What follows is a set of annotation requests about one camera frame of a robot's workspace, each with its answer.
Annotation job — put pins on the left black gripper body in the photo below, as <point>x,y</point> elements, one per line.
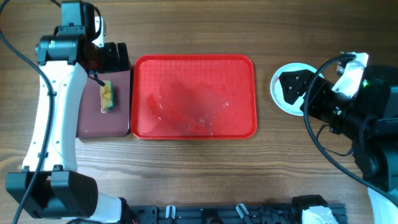
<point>109,59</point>

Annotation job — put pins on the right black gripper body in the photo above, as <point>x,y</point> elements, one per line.
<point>323,103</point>

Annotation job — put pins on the light blue plate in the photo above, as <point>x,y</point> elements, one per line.
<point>276,88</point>

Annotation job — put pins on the green yellow sponge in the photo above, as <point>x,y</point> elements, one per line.
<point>106,96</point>

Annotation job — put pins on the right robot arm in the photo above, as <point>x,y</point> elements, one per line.
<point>361,105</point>

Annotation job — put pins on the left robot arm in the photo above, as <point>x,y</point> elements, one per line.
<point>49,185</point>

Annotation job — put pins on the dark maroon tray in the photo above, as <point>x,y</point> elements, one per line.
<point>92,122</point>

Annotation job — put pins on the red plastic tray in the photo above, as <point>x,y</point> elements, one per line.
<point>193,97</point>

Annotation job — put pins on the black mounting base rail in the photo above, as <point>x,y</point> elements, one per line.
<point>267,214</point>

